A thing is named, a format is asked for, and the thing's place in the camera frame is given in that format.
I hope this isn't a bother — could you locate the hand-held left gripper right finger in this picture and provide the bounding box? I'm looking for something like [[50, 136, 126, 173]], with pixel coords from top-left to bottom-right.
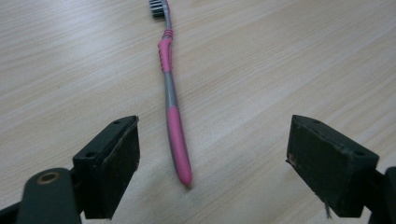
[[285, 114, 380, 218]]

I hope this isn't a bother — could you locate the pink and grey toothbrush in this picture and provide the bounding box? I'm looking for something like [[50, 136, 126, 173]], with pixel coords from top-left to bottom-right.
[[148, 0, 193, 189]]

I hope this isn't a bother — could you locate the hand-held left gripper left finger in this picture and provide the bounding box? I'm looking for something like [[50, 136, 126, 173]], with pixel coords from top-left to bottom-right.
[[72, 115, 141, 220]]

